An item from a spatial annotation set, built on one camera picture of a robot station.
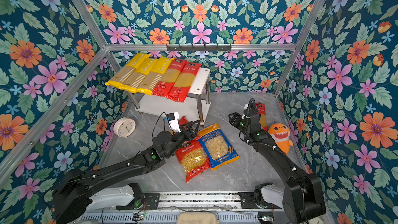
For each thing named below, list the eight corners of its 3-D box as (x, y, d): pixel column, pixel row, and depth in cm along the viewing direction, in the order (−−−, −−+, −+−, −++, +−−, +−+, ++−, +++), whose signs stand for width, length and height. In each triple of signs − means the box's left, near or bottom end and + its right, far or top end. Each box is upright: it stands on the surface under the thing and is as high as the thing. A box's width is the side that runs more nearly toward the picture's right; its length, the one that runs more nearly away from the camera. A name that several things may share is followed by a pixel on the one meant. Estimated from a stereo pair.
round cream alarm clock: (120, 139, 96) (111, 130, 87) (125, 126, 102) (117, 116, 93) (131, 139, 96) (123, 130, 87) (136, 126, 102) (129, 116, 93)
